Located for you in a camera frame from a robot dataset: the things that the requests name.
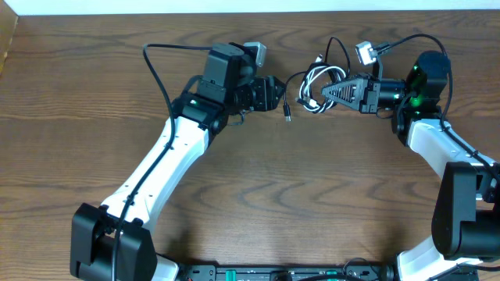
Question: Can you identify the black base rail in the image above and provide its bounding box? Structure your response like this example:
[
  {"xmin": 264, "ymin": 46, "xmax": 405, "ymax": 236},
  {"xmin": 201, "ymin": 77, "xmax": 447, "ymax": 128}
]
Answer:
[{"xmin": 174, "ymin": 262, "xmax": 380, "ymax": 281}]

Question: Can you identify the white usb cable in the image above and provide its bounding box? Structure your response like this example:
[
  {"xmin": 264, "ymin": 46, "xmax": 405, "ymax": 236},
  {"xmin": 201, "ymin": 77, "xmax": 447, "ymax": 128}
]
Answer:
[{"xmin": 298, "ymin": 53, "xmax": 348, "ymax": 114}]

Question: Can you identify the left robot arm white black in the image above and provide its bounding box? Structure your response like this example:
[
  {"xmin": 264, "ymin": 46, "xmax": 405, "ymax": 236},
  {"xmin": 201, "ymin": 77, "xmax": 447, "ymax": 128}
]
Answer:
[{"xmin": 70, "ymin": 42, "xmax": 284, "ymax": 280}]

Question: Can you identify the black usb cable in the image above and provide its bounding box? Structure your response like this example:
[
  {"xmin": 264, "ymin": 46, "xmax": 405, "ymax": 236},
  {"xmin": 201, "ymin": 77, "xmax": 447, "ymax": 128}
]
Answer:
[{"xmin": 281, "ymin": 36, "xmax": 352, "ymax": 123}]

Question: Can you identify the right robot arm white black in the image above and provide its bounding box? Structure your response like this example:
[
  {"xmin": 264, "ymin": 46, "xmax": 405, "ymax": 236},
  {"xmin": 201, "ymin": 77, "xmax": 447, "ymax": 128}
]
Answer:
[{"xmin": 321, "ymin": 51, "xmax": 499, "ymax": 280}]

